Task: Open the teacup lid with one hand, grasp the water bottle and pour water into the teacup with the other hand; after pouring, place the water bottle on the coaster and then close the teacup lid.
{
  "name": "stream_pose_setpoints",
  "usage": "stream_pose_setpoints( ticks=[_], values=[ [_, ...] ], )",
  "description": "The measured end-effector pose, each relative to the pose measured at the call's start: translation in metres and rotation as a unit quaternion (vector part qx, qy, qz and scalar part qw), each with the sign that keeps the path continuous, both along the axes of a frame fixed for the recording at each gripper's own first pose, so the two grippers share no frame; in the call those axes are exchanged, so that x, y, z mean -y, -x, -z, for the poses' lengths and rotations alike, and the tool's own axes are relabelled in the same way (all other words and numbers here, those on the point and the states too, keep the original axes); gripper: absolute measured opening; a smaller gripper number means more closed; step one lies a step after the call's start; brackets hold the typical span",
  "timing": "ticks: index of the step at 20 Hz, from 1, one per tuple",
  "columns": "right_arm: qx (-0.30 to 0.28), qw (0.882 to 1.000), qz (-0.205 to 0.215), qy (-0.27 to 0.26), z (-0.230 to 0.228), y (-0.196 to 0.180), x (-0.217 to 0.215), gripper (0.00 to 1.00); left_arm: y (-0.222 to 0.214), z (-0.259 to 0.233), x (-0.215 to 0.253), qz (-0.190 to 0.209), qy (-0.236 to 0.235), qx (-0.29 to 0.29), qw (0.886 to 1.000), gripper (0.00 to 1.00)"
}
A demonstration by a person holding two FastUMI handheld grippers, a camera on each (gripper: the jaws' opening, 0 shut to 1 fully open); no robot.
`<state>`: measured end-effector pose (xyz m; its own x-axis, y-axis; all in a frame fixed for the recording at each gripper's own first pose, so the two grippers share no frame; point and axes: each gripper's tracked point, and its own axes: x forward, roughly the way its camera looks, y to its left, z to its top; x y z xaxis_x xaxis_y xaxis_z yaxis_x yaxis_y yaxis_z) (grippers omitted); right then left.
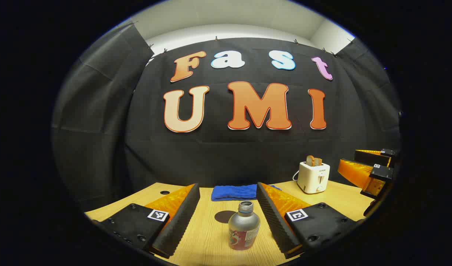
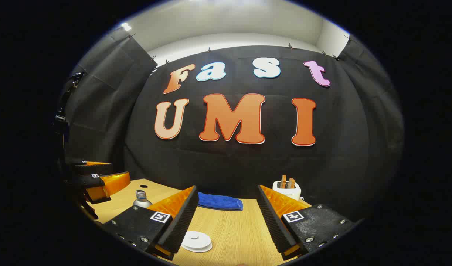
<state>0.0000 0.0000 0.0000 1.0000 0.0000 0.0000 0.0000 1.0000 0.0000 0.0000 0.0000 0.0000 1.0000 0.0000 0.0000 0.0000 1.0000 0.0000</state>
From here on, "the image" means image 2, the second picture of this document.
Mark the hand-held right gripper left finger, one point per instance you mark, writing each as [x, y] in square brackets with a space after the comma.
[181, 221]

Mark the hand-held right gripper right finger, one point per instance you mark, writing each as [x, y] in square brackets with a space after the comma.
[272, 221]

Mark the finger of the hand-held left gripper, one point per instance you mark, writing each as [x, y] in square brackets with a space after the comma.
[111, 183]
[92, 168]

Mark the silver water bottle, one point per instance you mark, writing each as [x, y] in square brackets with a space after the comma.
[142, 201]

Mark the cream toaster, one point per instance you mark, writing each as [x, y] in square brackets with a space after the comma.
[288, 193]

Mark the white saucer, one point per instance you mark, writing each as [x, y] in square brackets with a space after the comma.
[196, 251]

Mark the toast slice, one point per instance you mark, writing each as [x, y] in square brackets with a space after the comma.
[291, 183]
[283, 181]

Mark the blue towel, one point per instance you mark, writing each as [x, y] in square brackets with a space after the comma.
[220, 202]

